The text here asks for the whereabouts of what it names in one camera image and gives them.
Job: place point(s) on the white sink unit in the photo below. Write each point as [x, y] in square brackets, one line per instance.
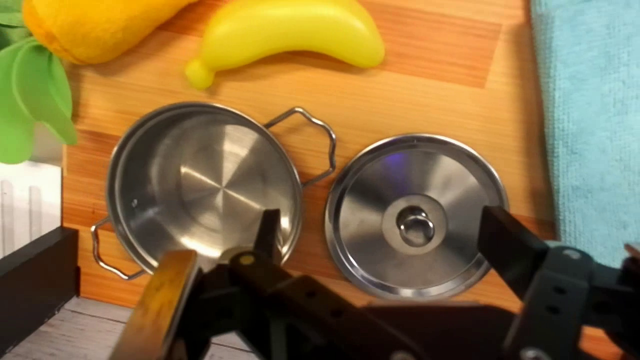
[30, 194]

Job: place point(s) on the silver pot lid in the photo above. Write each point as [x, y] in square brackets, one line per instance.
[403, 216]

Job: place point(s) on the light blue cloth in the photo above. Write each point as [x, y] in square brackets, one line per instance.
[588, 62]

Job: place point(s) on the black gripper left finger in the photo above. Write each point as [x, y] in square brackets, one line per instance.
[289, 316]

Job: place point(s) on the orange plush carrot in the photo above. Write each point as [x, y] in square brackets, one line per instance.
[40, 39]

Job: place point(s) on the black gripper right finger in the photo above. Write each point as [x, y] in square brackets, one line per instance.
[562, 291]

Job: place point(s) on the small silver pot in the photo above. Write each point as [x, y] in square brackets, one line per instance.
[199, 176]

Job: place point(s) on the yellow toy banana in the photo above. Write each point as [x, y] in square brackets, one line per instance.
[246, 31]

